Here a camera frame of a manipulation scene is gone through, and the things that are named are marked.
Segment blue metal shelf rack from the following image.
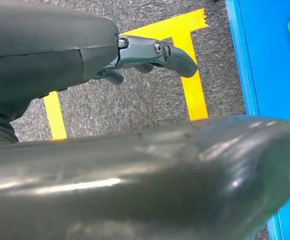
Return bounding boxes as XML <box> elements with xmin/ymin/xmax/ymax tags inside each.
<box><xmin>224</xmin><ymin>0</ymin><xmax>290</xmax><ymax>240</ymax></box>

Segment yellow floor tape marking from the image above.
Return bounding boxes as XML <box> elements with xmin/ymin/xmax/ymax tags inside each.
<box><xmin>42</xmin><ymin>8</ymin><xmax>209</xmax><ymax>141</ymax></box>

